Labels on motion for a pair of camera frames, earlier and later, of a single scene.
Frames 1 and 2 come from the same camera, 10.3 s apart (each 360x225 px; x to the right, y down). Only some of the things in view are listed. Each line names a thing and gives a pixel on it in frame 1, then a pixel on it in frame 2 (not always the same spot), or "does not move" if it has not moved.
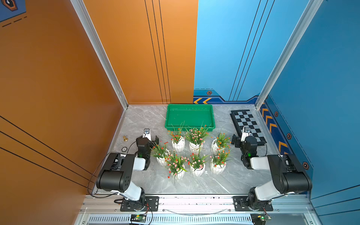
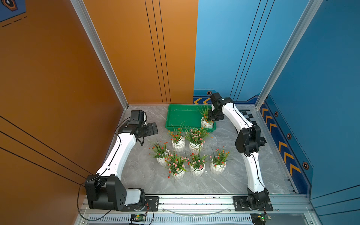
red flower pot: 161,152 does not move
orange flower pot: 218,163 does not move
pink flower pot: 196,138 does not move
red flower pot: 177,138 does not move
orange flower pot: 221,143 → 206,122
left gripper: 154,142 → 151,131
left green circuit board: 139,218 does not move
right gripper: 238,140 → 211,118
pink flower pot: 175,164 does not move
